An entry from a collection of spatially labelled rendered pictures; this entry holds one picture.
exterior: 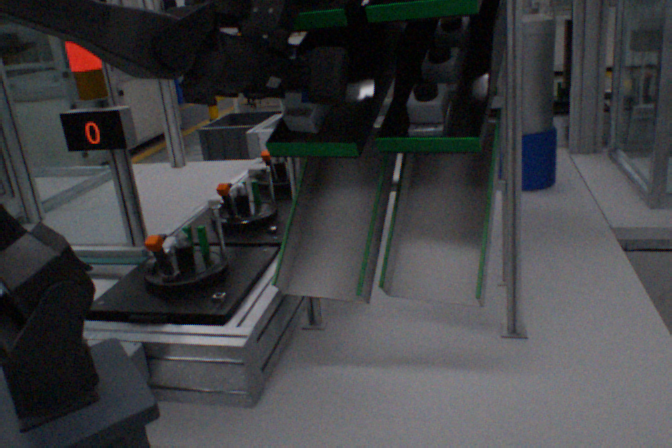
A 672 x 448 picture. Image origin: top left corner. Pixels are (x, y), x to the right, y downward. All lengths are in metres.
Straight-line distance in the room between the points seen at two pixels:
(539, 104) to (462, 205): 0.76
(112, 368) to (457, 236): 0.46
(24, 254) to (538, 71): 1.27
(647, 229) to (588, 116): 0.61
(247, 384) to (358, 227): 0.27
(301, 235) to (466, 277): 0.25
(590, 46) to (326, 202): 1.20
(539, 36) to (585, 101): 0.44
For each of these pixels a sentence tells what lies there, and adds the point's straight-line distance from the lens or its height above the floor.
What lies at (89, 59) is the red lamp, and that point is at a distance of 1.09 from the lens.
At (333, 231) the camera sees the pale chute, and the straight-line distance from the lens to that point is 0.84.
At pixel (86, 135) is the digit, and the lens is 1.12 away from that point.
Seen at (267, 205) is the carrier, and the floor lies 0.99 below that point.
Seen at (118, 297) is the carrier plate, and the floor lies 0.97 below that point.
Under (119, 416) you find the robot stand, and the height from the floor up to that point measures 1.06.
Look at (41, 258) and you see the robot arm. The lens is 0.52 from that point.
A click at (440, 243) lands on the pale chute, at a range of 0.80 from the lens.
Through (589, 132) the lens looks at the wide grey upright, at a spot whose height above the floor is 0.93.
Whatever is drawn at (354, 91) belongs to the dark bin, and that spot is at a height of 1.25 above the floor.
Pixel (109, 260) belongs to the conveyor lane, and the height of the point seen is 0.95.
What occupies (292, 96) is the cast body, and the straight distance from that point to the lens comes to 0.71.
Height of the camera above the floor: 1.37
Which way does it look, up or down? 18 degrees down
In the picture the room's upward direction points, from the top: 6 degrees counter-clockwise
